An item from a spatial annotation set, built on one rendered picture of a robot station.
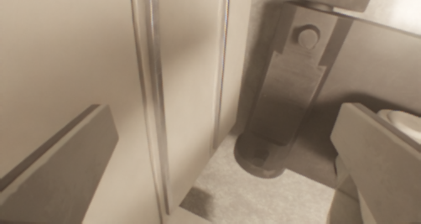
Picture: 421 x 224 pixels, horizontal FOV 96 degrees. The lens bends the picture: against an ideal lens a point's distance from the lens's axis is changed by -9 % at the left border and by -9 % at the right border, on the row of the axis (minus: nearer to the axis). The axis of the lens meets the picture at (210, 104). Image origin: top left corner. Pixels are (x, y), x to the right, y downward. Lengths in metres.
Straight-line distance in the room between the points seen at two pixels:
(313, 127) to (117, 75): 0.53
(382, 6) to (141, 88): 0.64
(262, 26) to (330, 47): 0.28
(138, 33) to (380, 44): 0.48
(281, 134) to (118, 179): 0.47
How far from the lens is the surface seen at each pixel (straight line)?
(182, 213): 1.10
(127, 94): 0.21
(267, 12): 0.71
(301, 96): 0.55
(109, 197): 0.24
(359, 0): 0.53
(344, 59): 0.55
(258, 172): 0.72
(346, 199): 0.47
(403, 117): 0.51
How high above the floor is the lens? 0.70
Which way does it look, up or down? 52 degrees down
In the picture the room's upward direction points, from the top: 135 degrees counter-clockwise
